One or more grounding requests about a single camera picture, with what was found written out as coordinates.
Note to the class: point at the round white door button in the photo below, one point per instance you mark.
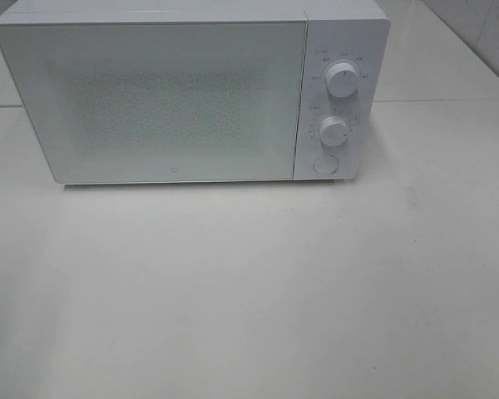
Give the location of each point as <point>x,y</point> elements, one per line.
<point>326,165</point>

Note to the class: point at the white timer knob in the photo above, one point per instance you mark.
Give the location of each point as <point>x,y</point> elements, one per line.
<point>333,131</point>

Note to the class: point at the white microwave door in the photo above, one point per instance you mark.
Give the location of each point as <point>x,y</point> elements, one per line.
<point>146,103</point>

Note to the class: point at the upper white power knob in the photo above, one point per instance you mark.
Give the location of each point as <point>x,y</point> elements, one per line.
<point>341,78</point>

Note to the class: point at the white microwave oven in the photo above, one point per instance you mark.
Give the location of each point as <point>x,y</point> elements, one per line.
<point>334,30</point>

